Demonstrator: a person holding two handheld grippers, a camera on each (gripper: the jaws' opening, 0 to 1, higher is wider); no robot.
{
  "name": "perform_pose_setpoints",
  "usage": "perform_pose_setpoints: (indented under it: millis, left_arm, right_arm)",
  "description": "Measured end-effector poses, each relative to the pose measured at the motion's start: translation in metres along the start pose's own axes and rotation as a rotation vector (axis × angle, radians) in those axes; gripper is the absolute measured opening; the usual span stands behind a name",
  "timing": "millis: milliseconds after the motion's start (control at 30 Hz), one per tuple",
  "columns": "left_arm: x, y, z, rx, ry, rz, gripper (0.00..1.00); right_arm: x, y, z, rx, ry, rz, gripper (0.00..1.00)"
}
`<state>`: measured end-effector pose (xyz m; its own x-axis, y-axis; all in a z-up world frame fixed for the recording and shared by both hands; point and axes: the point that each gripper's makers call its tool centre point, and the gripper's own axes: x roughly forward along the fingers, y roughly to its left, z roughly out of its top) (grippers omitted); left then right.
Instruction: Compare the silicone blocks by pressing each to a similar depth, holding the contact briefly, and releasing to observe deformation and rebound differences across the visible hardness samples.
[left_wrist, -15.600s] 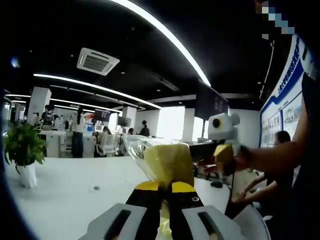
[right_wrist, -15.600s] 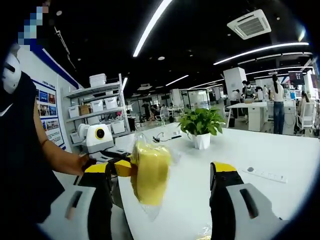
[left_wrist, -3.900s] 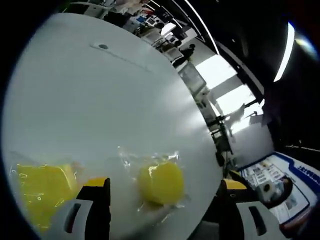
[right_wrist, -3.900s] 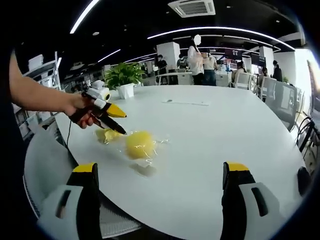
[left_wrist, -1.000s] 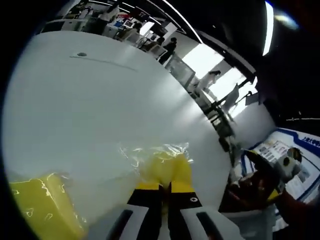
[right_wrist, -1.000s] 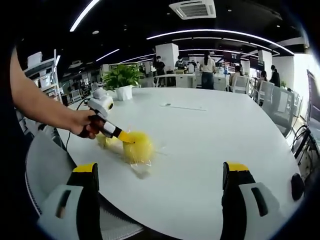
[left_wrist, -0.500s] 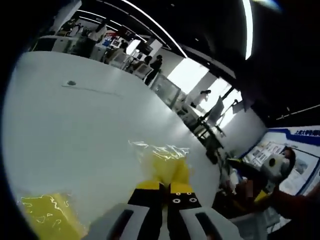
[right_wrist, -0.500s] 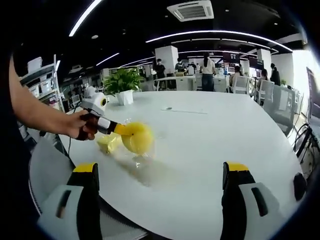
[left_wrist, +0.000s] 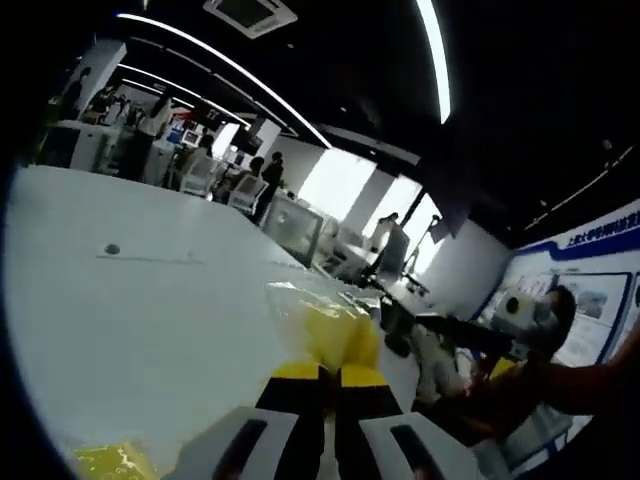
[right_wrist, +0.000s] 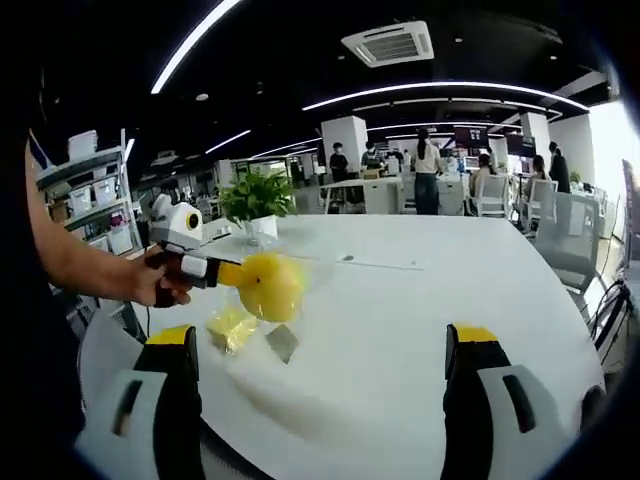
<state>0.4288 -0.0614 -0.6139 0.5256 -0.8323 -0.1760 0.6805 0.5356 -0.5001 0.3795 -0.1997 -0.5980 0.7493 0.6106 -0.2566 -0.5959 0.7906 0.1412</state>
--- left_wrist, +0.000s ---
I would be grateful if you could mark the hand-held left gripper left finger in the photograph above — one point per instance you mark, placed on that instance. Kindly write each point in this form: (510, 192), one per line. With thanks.
(285, 425)

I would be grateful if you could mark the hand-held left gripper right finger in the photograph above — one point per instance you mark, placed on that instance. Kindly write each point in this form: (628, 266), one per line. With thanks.
(370, 425)

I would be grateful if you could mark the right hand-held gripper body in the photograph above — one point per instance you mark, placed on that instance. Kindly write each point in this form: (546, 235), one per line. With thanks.
(522, 312)

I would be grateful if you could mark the clear plastic bag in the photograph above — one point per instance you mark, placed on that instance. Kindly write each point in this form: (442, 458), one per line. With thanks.
(287, 305)
(150, 450)

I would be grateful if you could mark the yellow rectangular silicone block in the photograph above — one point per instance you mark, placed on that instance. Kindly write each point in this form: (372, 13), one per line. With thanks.
(112, 460)

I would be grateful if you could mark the black chair back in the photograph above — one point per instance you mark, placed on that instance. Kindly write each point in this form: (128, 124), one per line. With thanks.
(397, 325)

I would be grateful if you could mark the black tripod stand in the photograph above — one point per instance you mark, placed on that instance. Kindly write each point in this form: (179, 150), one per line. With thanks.
(427, 245)

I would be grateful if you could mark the grey mesh office chair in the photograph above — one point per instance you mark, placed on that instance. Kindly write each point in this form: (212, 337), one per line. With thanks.
(295, 230)

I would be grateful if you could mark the white office chair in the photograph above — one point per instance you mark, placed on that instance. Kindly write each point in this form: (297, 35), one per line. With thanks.
(247, 192)
(196, 176)

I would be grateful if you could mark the grey table grommet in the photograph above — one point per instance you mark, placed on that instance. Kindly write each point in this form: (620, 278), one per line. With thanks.
(112, 248)

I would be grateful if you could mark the white office counter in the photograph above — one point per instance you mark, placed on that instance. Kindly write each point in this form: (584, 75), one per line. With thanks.
(82, 147)

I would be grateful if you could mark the long curved ceiling light strip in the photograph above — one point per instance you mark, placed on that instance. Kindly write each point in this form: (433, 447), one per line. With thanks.
(225, 60)

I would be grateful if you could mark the ceiling air conditioner vent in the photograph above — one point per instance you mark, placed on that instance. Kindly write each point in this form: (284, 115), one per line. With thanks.
(250, 15)

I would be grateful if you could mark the blue and white wall poster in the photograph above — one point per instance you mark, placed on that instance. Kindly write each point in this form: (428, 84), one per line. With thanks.
(595, 300)

